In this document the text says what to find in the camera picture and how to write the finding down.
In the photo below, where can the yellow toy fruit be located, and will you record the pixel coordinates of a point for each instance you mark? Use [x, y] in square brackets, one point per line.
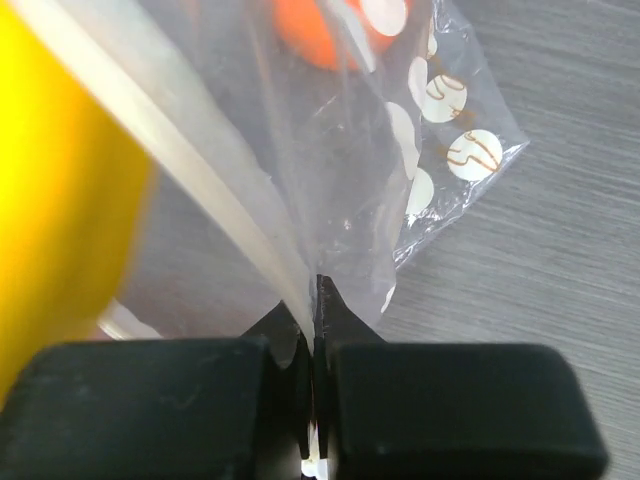
[73, 187]

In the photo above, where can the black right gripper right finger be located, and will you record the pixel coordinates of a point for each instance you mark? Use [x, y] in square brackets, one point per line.
[391, 410]

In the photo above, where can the orange toy fruit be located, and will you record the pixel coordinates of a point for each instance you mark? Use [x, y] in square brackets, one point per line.
[305, 29]

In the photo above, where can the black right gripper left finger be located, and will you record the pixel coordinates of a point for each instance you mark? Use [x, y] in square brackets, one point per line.
[209, 408]

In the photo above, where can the clear polka dot zip bag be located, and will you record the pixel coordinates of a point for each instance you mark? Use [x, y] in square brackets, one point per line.
[275, 171]

